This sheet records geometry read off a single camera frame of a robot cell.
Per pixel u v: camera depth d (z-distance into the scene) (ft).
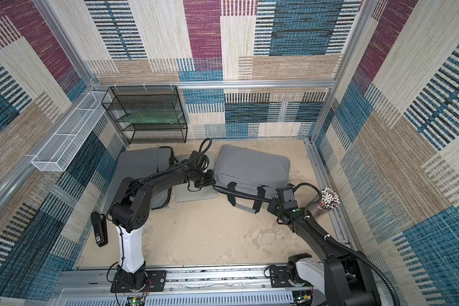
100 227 2.77
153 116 3.16
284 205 2.20
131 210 1.72
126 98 3.35
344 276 1.33
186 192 2.68
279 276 2.41
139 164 3.57
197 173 2.78
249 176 3.26
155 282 2.40
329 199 2.44
